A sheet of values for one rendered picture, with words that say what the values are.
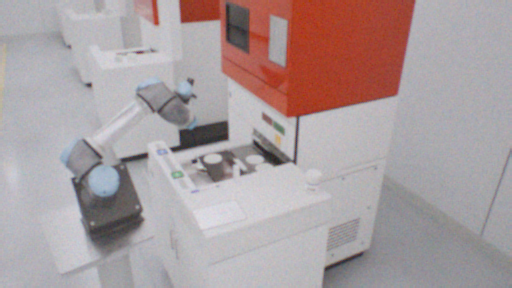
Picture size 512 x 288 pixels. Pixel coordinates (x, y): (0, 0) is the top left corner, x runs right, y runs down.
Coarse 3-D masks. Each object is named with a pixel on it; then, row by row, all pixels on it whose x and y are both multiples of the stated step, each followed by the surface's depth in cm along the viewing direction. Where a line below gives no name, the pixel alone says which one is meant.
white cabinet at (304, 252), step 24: (168, 216) 215; (168, 240) 230; (192, 240) 179; (288, 240) 181; (312, 240) 190; (168, 264) 247; (192, 264) 187; (216, 264) 166; (240, 264) 173; (264, 264) 180; (288, 264) 189; (312, 264) 198
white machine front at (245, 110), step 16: (240, 96) 252; (256, 96) 232; (240, 112) 257; (256, 112) 236; (272, 112) 219; (240, 128) 263; (256, 128) 241; (272, 128) 223; (288, 128) 207; (256, 144) 247; (288, 144) 210
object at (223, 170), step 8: (216, 152) 231; (224, 152) 232; (240, 152) 232; (248, 152) 232; (256, 152) 232; (200, 160) 224; (224, 160) 224; (232, 160) 224; (240, 160) 224; (264, 160) 224; (208, 168) 216; (216, 168) 216; (224, 168) 216; (232, 168) 216; (240, 168) 216; (248, 168) 217; (216, 176) 209; (224, 176) 209; (232, 176) 209
